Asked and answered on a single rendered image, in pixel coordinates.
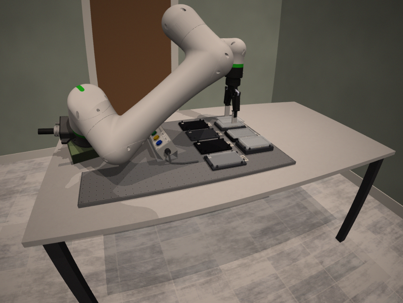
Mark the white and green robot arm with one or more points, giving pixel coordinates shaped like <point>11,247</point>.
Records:
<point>93,122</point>

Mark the grey push-button control panel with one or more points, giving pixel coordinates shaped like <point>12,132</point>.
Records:
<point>163,148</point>

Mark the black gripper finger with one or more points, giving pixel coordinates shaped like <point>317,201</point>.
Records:
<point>227,101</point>
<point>235,105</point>

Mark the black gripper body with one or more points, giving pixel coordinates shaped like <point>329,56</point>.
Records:
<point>233,84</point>

